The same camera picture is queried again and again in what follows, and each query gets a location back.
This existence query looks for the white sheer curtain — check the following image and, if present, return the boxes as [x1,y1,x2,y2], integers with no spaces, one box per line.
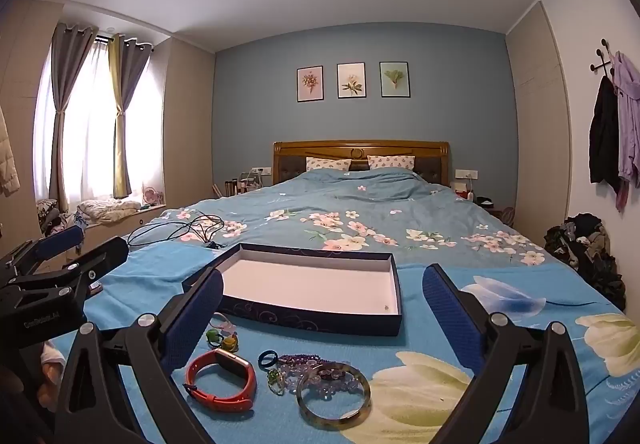
[32,38,167,205]

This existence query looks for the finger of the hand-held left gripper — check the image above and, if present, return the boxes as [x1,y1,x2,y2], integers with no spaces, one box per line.
[0,226,86,285]
[0,236,131,298]

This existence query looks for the dark clothes pile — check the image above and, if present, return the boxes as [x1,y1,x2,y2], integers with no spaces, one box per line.
[544,213,627,311]

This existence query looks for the crumpled white bedding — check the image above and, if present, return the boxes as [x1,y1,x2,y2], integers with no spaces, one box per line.
[77,199,142,225]

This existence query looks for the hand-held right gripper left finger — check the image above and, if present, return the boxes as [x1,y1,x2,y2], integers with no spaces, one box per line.
[54,268,224,444]

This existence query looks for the framed green leaf picture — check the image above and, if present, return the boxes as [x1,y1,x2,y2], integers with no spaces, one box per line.
[379,61,411,98]

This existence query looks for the black jacket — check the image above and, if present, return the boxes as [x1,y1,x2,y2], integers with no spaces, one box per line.
[589,76,622,185]

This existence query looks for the mixed clothes pile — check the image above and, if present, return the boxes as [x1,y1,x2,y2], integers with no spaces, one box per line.
[37,199,83,241]

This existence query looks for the white hanging jacket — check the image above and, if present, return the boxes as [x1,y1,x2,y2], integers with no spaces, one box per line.
[0,106,21,197]

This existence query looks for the purple bead bracelet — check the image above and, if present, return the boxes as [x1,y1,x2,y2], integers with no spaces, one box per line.
[277,353,326,371]
[280,361,364,398]

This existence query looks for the orange smartwatch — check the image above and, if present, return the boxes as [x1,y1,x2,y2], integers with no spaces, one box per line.
[184,349,257,412]

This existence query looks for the white patterned pillow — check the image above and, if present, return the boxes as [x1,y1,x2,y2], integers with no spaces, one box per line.
[367,155,416,171]
[306,156,352,173]

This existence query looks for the person's left hand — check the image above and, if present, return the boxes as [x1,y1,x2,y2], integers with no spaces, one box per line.
[39,343,68,405]

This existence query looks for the wooden headboard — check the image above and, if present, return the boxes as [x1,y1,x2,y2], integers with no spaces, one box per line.
[273,140,450,187]

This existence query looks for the dark blue shallow box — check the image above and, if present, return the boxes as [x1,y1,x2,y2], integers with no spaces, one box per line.
[182,243,404,337]

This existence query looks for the black cables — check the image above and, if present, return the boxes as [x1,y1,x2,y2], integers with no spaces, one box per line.
[127,216,227,251]

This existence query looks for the bottles on nightstand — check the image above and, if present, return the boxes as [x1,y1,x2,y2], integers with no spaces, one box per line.
[225,171,266,197]

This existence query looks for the purple jacket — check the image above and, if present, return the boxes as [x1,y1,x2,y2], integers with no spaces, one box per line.
[611,51,640,213]

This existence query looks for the framed white flower picture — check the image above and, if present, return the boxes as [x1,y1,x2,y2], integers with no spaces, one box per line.
[337,62,366,99]

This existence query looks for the grey stone bangle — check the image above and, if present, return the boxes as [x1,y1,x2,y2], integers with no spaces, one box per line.
[296,363,372,429]

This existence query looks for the framed pink flower picture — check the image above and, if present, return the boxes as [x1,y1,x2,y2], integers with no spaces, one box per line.
[297,66,324,103]

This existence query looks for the black wall coat hooks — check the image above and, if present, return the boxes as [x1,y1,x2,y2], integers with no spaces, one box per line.
[590,38,617,75]

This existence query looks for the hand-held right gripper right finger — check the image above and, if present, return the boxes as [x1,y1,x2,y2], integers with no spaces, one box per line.
[422,264,591,444]

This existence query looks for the blue floral duvet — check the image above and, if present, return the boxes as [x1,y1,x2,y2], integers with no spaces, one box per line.
[127,168,551,271]

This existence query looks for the grey olive curtain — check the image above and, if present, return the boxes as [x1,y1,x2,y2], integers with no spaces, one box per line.
[47,22,101,215]
[107,34,153,201]

